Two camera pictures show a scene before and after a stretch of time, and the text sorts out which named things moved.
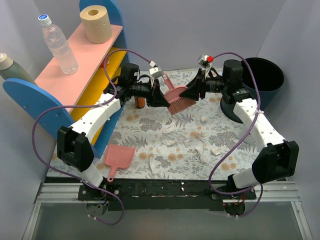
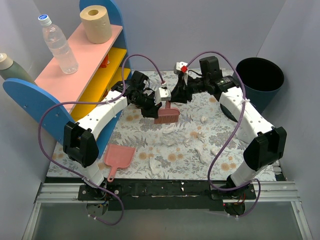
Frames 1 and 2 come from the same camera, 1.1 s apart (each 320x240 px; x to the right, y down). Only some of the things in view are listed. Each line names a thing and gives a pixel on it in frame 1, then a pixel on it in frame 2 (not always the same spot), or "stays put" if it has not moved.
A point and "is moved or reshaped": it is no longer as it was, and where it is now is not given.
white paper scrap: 170,128 stays put
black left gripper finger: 151,102 → 145,113
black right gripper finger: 192,91 → 181,93
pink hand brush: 177,104 is moved or reshaped
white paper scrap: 203,156 stays put
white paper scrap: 203,119 stays put
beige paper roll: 97,24 stays put
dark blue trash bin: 270,78 stays put
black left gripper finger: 158,98 → 153,112
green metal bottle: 10,69 stays put
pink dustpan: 118,156 stays put
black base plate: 166,194 stays put
